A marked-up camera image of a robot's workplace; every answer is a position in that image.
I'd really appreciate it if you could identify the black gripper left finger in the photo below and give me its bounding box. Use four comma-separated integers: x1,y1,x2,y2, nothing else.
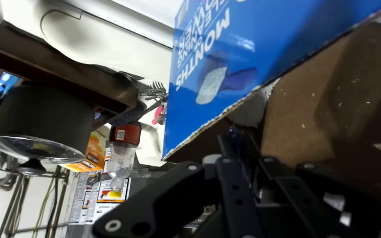
91,131,262,238

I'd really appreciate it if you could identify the orange yellow package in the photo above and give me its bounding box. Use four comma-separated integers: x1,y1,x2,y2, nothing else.
63,127,109,175

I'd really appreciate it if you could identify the blue orange washing powder box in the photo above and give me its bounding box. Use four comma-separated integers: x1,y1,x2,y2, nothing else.
161,0,381,200

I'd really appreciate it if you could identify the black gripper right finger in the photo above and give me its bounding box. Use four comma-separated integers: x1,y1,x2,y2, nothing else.
242,131,381,238

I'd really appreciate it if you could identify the clear bottle red label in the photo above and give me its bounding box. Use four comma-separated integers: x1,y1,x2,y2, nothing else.
104,123,142,183

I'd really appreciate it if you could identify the grey pot with lid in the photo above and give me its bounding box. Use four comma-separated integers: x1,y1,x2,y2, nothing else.
0,84,95,166

